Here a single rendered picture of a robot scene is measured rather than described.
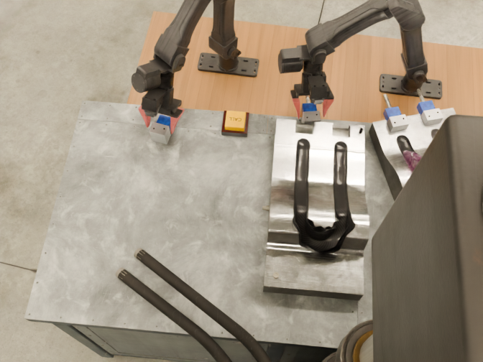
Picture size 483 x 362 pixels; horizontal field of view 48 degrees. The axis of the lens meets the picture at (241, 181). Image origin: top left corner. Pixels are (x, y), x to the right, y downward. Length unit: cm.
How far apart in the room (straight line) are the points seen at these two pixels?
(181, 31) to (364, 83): 66
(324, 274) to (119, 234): 58
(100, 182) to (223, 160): 37
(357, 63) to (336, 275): 76
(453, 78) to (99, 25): 192
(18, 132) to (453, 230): 265
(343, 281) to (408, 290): 111
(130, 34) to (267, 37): 127
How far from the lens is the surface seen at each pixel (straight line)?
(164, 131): 166
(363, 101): 182
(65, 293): 158
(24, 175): 272
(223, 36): 168
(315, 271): 147
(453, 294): 29
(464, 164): 31
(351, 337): 74
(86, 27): 315
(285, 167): 156
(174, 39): 152
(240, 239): 155
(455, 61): 200
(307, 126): 165
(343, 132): 166
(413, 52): 169
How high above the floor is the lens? 226
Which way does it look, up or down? 64 degrees down
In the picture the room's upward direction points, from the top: straight up
